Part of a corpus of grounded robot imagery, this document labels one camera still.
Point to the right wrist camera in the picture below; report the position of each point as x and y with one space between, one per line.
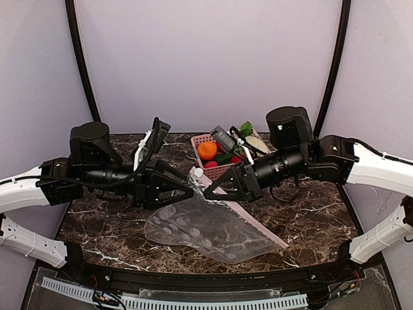
232 144

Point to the white slotted cable duct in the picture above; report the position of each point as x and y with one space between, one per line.
174 300

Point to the red toy fruit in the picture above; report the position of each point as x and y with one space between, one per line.
210 164
238 159

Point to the red toy fruit right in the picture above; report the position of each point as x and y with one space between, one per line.
238 159

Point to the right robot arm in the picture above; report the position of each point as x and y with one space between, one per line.
332 158

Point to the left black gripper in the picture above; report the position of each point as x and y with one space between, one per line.
144 186

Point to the white toy radish with leaves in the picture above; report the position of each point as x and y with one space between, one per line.
255 144

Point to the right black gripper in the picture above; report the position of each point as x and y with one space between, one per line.
245 181

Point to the orange toy fruit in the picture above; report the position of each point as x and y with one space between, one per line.
207 150

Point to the right black frame post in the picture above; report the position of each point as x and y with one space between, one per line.
334 67

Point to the red toy fruit front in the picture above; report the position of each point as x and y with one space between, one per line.
210 164

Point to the black front table rail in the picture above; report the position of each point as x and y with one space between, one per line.
304 279

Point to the green toy cucumber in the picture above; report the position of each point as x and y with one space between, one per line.
224 159

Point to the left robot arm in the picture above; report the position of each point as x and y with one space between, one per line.
93 164

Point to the red toy tomato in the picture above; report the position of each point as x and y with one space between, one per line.
220 149

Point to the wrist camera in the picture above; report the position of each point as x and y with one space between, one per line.
151 143
232 144

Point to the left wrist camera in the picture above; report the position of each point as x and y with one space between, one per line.
151 143

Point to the black frame post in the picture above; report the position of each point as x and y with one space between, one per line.
71 13
334 67

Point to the left black frame post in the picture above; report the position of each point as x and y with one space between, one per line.
71 13

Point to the clear zip top bag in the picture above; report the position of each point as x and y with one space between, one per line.
221 230

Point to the pink perforated plastic basket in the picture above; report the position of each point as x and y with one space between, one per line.
217 152

